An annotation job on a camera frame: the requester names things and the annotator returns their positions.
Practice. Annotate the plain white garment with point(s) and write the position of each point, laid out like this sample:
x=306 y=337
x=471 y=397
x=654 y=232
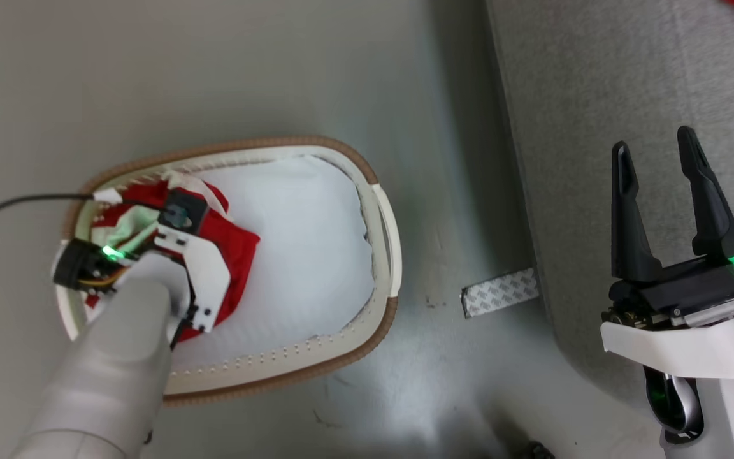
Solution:
x=303 y=255

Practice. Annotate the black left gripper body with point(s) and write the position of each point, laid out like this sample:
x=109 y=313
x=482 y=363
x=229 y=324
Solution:
x=77 y=264

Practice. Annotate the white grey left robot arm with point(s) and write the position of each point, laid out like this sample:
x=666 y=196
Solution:
x=106 y=382

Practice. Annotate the grey patterned tape strip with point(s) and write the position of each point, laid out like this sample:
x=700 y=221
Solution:
x=501 y=292

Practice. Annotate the cream laundry basket brown rim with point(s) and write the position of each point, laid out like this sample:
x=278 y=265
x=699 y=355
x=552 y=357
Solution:
x=316 y=358

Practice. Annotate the grey fabric sofa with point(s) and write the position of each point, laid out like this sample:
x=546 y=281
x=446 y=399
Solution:
x=596 y=95

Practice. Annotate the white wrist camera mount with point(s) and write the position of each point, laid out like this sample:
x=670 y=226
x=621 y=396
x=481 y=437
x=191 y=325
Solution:
x=692 y=347
x=208 y=274

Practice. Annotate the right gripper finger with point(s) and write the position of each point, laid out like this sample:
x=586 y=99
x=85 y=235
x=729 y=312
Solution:
x=628 y=229
x=708 y=204

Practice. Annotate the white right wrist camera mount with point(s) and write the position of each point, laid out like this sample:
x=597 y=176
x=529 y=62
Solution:
x=692 y=347

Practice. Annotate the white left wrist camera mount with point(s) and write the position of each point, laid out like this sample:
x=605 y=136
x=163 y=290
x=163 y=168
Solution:
x=208 y=274

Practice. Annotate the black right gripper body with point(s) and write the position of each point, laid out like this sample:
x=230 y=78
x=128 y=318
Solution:
x=692 y=290

